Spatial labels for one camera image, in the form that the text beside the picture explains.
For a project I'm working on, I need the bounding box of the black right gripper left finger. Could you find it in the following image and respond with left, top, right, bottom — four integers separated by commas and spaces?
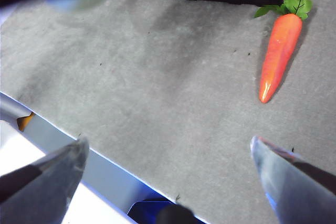
0, 136, 90, 224

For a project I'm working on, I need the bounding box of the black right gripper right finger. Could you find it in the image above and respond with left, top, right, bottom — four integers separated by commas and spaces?
250, 136, 336, 224

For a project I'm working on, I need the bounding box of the orange carrot with green leaves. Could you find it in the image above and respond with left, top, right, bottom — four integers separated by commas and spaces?
253, 0, 313, 104

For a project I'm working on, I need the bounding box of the small orange object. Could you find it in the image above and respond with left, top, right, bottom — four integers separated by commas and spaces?
16, 111, 36, 132

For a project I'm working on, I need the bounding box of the dark glossy panel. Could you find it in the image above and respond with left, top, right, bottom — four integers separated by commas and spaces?
127, 199, 175, 224

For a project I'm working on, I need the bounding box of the silver table frame rail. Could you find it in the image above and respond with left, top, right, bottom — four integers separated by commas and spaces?
0, 91, 209, 224

